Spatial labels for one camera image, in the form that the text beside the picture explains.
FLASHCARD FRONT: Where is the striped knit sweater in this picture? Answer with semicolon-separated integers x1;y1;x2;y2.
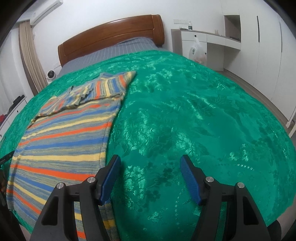
7;71;136;227

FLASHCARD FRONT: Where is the black clothes pile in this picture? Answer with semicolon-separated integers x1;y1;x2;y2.
7;95;25;114

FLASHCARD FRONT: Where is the white low drawer cabinet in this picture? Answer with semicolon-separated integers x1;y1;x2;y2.
0;97;27;140

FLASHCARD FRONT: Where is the red cloth item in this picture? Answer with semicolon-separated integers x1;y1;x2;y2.
0;114;7;125

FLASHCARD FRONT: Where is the beige curtain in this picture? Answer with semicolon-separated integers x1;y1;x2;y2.
18;21;48;96

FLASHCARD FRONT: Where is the white round fan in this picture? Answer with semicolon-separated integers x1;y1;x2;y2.
46;70;56;84

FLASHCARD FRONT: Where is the green satin bedspread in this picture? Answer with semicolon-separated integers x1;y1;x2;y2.
1;50;295;240

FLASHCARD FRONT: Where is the white air conditioner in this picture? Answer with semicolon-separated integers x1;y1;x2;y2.
30;0;63;26

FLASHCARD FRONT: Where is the white wardrobe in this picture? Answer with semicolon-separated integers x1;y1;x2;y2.
221;1;295;123

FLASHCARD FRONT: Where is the white plastic bag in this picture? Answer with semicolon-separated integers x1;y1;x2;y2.
189;36;207;65

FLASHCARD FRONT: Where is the white desk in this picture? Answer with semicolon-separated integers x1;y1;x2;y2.
171;29;241;71

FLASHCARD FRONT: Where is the wooden headboard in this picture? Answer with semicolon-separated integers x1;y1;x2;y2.
58;15;165;66

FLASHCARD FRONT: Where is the clear water bottle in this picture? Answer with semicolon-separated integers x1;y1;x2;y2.
188;21;193;31

